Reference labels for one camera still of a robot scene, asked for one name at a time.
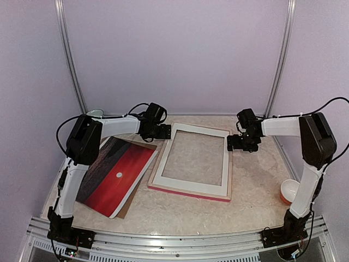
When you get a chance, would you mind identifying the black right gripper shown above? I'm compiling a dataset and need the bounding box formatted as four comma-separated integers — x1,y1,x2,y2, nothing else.
227,131,260,151

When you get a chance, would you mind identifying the white mat board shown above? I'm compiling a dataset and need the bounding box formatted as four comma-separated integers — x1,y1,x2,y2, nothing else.
163,131,224,186

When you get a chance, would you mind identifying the wooden picture frame pink edge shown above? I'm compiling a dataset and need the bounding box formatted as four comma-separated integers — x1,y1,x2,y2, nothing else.
148,122,232,202

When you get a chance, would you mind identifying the red and dark photo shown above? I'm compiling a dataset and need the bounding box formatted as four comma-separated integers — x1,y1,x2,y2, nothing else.
76,136,158,218

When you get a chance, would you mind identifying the brown backing board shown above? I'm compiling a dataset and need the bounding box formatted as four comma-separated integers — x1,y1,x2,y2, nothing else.
116,141,157,219

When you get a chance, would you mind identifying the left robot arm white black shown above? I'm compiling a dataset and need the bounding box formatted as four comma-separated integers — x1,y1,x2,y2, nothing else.
47,114,171,243

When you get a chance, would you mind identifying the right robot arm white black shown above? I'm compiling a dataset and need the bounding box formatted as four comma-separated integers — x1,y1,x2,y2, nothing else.
227,109,337,242

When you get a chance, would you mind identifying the green ceramic bowl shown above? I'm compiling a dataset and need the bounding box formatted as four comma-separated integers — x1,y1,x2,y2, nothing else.
86,109,104,119

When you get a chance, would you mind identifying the orange white bowl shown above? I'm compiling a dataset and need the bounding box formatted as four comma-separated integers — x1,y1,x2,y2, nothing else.
280,179,300,205

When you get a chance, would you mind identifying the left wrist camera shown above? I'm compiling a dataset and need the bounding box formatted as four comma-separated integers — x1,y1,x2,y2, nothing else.
143,102,167,124

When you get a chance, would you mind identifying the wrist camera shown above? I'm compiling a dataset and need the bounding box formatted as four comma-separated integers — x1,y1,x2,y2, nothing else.
237,108,258,129
143,102,167,124

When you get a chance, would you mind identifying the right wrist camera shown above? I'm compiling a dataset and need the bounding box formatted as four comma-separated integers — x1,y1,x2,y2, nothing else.
237,108,258,129

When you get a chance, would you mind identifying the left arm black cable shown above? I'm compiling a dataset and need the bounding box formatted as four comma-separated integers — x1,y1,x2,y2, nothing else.
56,102,151,158

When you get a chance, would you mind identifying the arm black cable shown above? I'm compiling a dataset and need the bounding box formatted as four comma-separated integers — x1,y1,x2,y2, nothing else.
256,97,349,164
56,102,151,158

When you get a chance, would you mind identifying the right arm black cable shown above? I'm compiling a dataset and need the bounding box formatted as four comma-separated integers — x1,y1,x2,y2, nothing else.
256,97,349,164

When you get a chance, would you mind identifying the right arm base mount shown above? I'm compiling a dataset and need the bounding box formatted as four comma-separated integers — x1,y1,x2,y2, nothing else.
261,210,311,248

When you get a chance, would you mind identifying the aluminium front rail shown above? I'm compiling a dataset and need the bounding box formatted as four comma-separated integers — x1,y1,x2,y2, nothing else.
17,216,338,261

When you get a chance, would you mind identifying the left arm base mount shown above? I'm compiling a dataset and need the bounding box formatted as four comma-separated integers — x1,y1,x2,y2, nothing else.
47,217,96,249

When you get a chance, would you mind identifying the right aluminium corner post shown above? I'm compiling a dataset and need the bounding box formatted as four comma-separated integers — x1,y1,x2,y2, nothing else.
263,0,297,117

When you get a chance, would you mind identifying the aluminium corner post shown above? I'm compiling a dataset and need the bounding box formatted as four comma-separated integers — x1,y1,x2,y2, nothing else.
55,0,87,114
263,0,297,117

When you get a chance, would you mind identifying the left aluminium corner post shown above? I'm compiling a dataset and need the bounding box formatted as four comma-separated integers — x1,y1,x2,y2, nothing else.
55,0,87,114

